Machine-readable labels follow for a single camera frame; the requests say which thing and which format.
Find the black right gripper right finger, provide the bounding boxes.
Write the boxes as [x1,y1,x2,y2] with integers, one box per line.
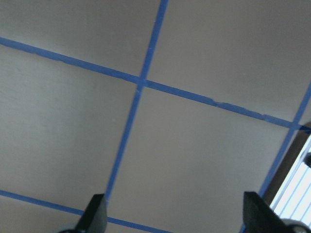
[243,191,287,233]

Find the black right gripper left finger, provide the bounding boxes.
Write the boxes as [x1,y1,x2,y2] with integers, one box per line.
[74,194,107,233]

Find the white metal tray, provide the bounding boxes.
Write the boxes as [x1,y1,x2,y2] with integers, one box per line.
[270,137,311,227]

